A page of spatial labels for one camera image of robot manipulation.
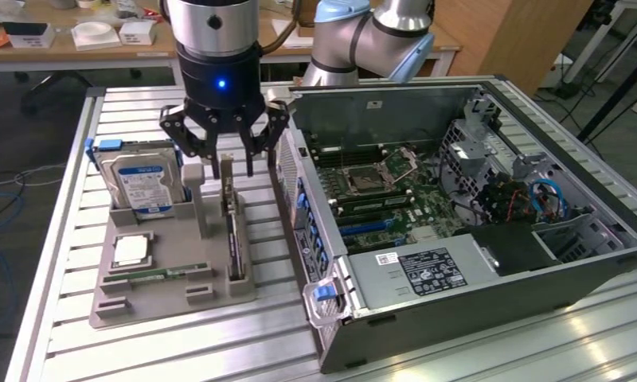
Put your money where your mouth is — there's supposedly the white square bowl holder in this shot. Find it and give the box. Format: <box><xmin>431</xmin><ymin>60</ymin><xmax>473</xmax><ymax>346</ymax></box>
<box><xmin>70</xmin><ymin>21</ymin><xmax>122</xmax><ymax>52</ymax></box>

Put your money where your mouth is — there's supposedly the blue case release latch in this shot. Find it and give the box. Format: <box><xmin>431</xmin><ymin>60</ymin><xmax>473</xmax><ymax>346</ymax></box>
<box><xmin>313</xmin><ymin>285</ymin><xmax>337</xmax><ymax>306</ymax></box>

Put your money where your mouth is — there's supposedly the metal socket cover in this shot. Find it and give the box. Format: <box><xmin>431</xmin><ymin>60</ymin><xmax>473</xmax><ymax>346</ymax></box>
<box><xmin>381</xmin><ymin>146</ymin><xmax>419</xmax><ymax>180</ymax></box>

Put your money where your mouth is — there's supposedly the grey metal disk bay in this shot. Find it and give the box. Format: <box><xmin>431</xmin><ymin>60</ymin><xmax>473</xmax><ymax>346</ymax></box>
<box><xmin>530</xmin><ymin>212</ymin><xmax>619</xmax><ymax>266</ymax></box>

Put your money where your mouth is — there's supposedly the black stand pole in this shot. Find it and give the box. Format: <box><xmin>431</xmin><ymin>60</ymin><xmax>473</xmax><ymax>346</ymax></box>
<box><xmin>575</xmin><ymin>39</ymin><xmax>637</xmax><ymax>143</ymax></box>

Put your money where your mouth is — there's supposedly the blue wire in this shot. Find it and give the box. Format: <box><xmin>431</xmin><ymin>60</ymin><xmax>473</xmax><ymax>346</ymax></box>
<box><xmin>527</xmin><ymin>178</ymin><xmax>570</xmax><ymax>224</ymax></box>

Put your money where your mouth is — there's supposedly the black plastic shroud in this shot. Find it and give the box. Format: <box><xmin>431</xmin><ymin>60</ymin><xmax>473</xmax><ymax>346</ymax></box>
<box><xmin>471</xmin><ymin>222</ymin><xmax>561</xmax><ymax>278</ymax></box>

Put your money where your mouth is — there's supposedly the white cardboard box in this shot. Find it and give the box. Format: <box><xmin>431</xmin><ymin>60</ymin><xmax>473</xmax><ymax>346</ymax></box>
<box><xmin>116</xmin><ymin>20</ymin><xmax>158</xmax><ymax>47</ymax></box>

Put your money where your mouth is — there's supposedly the RAM stick with label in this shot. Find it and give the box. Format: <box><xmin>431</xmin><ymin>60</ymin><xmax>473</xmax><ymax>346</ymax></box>
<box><xmin>338</xmin><ymin>194</ymin><xmax>413</xmax><ymax>214</ymax></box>

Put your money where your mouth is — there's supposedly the blue expansion slot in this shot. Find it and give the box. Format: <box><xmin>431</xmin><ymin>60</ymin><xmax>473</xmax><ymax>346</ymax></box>
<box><xmin>338</xmin><ymin>220</ymin><xmax>397</xmax><ymax>236</ymax></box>

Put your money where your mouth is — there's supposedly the CPU socket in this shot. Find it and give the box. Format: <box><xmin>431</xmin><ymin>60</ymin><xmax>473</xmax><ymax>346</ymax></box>
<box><xmin>343</xmin><ymin>165</ymin><xmax>391</xmax><ymax>196</ymax></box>

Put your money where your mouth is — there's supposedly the dark camera cable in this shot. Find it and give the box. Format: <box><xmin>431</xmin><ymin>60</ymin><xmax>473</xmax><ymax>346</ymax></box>
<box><xmin>258</xmin><ymin>0</ymin><xmax>305</xmax><ymax>55</ymax></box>

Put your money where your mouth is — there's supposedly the white floor box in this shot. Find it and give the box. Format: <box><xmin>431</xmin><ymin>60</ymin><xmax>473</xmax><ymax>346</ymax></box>
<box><xmin>538</xmin><ymin>53</ymin><xmax>574</xmax><ymax>92</ymax></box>

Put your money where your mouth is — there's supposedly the hard disk in blue caddy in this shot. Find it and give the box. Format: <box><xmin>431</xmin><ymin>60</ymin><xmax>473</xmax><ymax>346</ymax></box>
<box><xmin>83</xmin><ymin>134</ymin><xmax>187</xmax><ymax>220</ymax></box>

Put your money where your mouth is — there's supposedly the black chair base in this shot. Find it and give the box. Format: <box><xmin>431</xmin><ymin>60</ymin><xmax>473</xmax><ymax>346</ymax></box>
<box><xmin>12</xmin><ymin>69</ymin><xmax>142</xmax><ymax>116</ymax></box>

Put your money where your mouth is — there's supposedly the open black PC case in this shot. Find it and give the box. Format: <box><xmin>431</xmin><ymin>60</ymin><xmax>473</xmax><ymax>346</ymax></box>
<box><xmin>263</xmin><ymin>81</ymin><xmax>637</xmax><ymax>375</ymax></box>

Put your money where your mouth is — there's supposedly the grey power supply unit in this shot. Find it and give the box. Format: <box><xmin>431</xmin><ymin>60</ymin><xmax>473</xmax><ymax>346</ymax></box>
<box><xmin>347</xmin><ymin>234</ymin><xmax>498</xmax><ymax>311</ymax></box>

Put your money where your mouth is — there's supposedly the green motherboard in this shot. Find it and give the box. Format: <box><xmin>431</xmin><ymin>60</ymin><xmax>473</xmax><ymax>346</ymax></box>
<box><xmin>310</xmin><ymin>134</ymin><xmax>471</xmax><ymax>255</ymax></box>

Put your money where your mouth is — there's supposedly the white box black top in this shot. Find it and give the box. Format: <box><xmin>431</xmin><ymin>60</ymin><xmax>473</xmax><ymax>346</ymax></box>
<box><xmin>2</xmin><ymin>21</ymin><xmax>56</xmax><ymax>51</ymax></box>

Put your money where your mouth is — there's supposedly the white paper stack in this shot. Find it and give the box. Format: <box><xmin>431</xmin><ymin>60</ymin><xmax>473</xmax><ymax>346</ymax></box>
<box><xmin>283</xmin><ymin>21</ymin><xmax>317</xmax><ymax>49</ymax></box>

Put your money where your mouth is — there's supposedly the perforated metal disk bay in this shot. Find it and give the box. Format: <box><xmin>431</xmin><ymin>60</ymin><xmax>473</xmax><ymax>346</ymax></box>
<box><xmin>439</xmin><ymin>119</ymin><xmax>515</xmax><ymax>192</ymax></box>

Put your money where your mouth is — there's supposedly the grey parts rack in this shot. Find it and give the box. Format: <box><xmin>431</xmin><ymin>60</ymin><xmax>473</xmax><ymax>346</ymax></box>
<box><xmin>87</xmin><ymin>162</ymin><xmax>259</xmax><ymax>330</ymax></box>

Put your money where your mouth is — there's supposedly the green graphics card black fan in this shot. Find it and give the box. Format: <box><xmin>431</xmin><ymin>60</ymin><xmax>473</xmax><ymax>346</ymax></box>
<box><xmin>216</xmin><ymin>153</ymin><xmax>251</xmax><ymax>284</ymax></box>

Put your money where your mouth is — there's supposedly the silver CPU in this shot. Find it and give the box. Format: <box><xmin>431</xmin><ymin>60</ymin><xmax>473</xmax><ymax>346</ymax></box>
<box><xmin>111</xmin><ymin>236</ymin><xmax>148</xmax><ymax>267</ymax></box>

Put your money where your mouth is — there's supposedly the black expansion slot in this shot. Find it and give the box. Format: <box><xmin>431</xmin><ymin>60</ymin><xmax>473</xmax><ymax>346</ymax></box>
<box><xmin>334</xmin><ymin>212</ymin><xmax>386</xmax><ymax>228</ymax></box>

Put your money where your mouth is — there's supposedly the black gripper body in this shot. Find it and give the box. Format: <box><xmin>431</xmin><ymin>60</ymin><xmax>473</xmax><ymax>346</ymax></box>
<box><xmin>176</xmin><ymin>41</ymin><xmax>268</xmax><ymax>134</ymax></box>

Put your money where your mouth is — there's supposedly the green RAM stick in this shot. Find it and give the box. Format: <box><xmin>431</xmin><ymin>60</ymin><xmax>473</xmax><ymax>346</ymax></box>
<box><xmin>107</xmin><ymin>264</ymin><xmax>211</xmax><ymax>282</ymax></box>

